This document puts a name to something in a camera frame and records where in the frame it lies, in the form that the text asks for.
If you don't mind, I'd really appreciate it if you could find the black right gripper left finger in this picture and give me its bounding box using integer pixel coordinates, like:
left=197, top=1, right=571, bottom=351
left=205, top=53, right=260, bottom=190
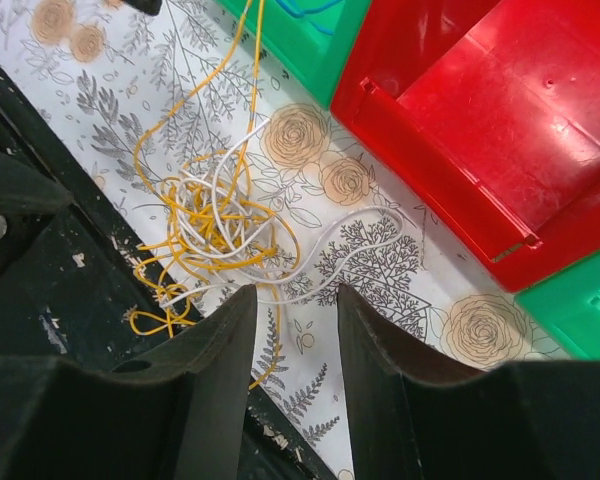
left=0, top=285, right=257, bottom=479

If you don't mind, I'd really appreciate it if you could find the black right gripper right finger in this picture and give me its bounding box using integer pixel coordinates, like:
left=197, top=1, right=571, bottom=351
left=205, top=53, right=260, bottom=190
left=337, top=284, right=600, bottom=479

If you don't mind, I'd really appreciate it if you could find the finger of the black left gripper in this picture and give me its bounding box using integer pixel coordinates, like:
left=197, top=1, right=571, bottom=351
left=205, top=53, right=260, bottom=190
left=123, top=0, right=163, bottom=15

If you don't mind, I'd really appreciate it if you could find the blue cable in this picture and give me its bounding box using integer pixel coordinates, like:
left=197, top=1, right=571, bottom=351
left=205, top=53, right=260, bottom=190
left=274, top=0, right=346, bottom=37

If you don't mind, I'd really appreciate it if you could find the yellow cable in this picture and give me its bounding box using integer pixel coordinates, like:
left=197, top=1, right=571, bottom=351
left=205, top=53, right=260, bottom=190
left=128, top=0, right=301, bottom=391

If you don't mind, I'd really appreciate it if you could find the white cable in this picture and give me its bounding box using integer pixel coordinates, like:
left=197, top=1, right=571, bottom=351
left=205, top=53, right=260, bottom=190
left=157, top=127, right=406, bottom=309

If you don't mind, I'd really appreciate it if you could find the green plastic bin left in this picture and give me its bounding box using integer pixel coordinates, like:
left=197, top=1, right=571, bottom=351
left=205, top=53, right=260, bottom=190
left=245, top=0, right=371, bottom=110

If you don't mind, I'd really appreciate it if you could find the green plastic bin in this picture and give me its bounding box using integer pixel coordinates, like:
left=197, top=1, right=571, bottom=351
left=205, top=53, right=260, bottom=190
left=245, top=0, right=371, bottom=110
left=515, top=251, right=600, bottom=360

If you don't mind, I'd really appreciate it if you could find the floral table mat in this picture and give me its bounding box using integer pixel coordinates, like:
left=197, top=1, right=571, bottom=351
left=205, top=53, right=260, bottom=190
left=0, top=1, right=564, bottom=479

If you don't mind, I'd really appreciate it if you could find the green plastic bin right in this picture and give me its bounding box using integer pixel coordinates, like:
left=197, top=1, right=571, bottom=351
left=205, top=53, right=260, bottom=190
left=515, top=251, right=600, bottom=360

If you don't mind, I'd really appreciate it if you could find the red plastic bin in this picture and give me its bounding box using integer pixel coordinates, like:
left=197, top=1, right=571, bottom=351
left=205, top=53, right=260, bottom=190
left=331, top=0, right=600, bottom=292

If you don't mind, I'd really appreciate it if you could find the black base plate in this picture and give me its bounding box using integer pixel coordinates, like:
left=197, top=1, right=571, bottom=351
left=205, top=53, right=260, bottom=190
left=0, top=67, right=330, bottom=479

